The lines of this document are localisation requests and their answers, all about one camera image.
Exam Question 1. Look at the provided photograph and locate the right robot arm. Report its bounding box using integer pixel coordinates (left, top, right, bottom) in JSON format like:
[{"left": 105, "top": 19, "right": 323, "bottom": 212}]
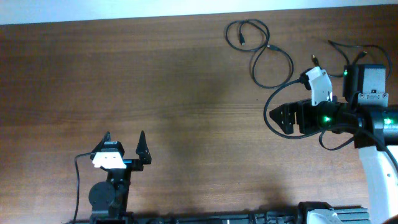
[{"left": 263, "top": 64, "right": 397, "bottom": 223}]

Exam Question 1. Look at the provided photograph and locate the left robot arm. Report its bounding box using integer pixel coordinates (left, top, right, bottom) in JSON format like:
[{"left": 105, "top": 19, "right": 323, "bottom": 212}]
[{"left": 88, "top": 131, "right": 152, "bottom": 224}]

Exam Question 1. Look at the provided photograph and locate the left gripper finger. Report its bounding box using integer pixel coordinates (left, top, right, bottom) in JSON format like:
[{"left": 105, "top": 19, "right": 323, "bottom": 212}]
[
  {"left": 91, "top": 131, "right": 111, "bottom": 156},
  {"left": 136, "top": 131, "right": 152, "bottom": 165}
]

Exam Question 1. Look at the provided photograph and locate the black HDMI cable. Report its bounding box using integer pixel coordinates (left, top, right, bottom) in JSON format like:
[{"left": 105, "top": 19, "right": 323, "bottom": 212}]
[{"left": 224, "top": 19, "right": 295, "bottom": 90}]

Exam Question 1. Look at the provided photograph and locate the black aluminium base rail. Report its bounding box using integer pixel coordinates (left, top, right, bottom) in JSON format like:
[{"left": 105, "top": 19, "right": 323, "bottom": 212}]
[{"left": 76, "top": 203, "right": 371, "bottom": 224}]

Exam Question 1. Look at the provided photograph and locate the black USB cable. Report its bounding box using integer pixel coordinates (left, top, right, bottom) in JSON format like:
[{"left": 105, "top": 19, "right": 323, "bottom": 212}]
[{"left": 311, "top": 39, "right": 393, "bottom": 82}]

